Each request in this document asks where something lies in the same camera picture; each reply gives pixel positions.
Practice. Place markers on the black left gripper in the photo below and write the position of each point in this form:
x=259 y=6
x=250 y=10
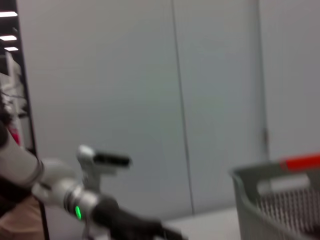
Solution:
x=125 y=225

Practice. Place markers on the grey perforated storage bin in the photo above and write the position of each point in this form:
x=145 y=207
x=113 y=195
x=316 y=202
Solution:
x=250 y=205

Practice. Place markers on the ceiling strip light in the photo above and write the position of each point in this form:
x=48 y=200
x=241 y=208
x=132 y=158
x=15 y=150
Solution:
x=11 y=48
x=7 y=14
x=7 y=38

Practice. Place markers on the black vertical frame post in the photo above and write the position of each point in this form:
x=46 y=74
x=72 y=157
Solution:
x=25 y=75

